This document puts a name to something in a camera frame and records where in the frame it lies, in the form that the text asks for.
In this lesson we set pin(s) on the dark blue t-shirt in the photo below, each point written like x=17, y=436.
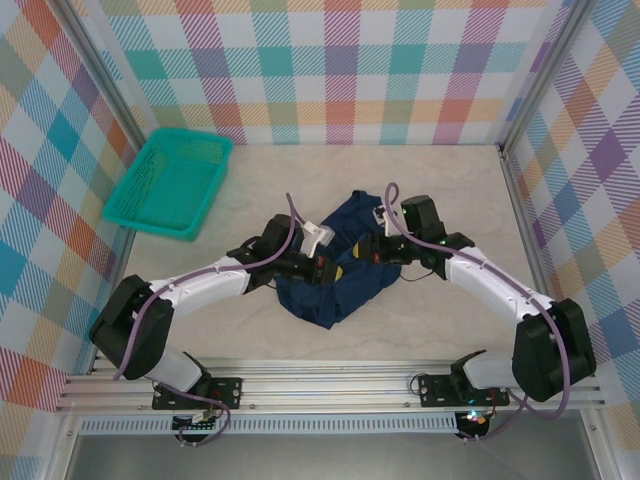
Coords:
x=350, y=300

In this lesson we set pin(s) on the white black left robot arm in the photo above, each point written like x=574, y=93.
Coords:
x=200, y=290

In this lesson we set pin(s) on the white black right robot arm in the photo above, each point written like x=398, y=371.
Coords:
x=495, y=285

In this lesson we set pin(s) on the teal plastic mesh basket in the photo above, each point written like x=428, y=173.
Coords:
x=165, y=190

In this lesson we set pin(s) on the small board with lit LEDs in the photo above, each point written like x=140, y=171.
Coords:
x=472, y=419

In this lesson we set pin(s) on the small board with green terminals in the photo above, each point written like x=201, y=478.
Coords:
x=197, y=422

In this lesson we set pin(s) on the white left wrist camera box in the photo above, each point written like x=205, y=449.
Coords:
x=315, y=235

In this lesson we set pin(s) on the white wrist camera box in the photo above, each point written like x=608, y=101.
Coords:
x=315, y=235
x=380, y=214

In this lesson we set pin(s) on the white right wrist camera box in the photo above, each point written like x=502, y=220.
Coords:
x=380, y=214

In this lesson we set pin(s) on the aluminium floor rail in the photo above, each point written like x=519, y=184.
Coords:
x=112, y=280
x=527, y=225

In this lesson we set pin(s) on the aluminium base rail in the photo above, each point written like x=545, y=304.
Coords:
x=325, y=387

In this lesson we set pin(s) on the aluminium frame post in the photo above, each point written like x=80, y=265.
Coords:
x=109, y=75
x=546, y=75
x=602, y=450
x=62, y=455

